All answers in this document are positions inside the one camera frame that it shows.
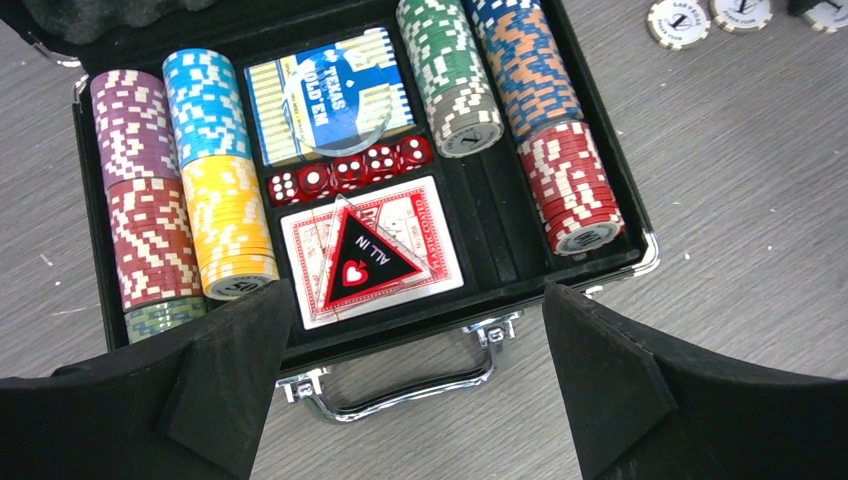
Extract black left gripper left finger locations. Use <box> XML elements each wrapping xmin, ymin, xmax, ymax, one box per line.
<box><xmin>1</xmin><ymin>281</ymin><xmax>297</xmax><ymax>479</ymax></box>

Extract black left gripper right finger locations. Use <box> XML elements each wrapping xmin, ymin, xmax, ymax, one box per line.
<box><xmin>543</xmin><ymin>283</ymin><xmax>847</xmax><ymax>479</ymax></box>

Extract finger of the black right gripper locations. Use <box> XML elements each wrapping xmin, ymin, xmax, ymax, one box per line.
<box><xmin>787</xmin><ymin>0</ymin><xmax>823</xmax><ymax>17</ymax></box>

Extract green poker chip stack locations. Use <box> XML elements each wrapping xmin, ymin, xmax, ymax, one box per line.
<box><xmin>124</xmin><ymin>296</ymin><xmax>207</xmax><ymax>344</ymax></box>

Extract red white chip stack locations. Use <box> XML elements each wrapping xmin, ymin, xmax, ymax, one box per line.
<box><xmin>90</xmin><ymin>69</ymin><xmax>202</xmax><ymax>311</ymax></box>

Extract black poker set case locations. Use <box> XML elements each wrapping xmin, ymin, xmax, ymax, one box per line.
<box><xmin>0</xmin><ymin>0</ymin><xmax>662</xmax><ymax>425</ymax></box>

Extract blue playing card deck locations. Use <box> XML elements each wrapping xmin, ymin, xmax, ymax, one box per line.
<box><xmin>244</xmin><ymin>27</ymin><xmax>416</xmax><ymax>166</ymax></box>

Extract clear round dealer button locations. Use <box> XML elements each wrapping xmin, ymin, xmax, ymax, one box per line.
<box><xmin>283</xmin><ymin>48</ymin><xmax>393</xmax><ymax>157</ymax></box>

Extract white poker chip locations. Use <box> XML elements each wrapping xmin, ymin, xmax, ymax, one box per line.
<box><xmin>646</xmin><ymin>0</ymin><xmax>711</xmax><ymax>51</ymax></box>
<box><xmin>801</xmin><ymin>0</ymin><xmax>847</xmax><ymax>34</ymax></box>
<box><xmin>708</xmin><ymin>0</ymin><xmax>773</xmax><ymax>35</ymax></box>

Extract blue yellow chip stack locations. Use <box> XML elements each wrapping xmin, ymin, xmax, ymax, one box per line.
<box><xmin>162</xmin><ymin>48</ymin><xmax>279</xmax><ymax>301</ymax></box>

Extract clear all-in triangle button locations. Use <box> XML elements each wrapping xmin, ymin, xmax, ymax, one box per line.
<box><xmin>315</xmin><ymin>195</ymin><xmax>435</xmax><ymax>319</ymax></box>

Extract red playing card deck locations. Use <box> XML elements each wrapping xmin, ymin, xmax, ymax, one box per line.
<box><xmin>280</xmin><ymin>176</ymin><xmax>464</xmax><ymax>330</ymax></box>

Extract blue red chip stack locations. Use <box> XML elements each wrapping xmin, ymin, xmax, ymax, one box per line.
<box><xmin>468</xmin><ymin>1</ymin><xmax>625</xmax><ymax>256</ymax></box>

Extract red dice in case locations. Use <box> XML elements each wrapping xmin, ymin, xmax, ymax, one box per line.
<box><xmin>267</xmin><ymin>135</ymin><xmax>434</xmax><ymax>206</ymax></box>

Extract green white chip stack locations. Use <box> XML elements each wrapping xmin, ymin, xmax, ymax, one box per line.
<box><xmin>395</xmin><ymin>0</ymin><xmax>505</xmax><ymax>158</ymax></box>

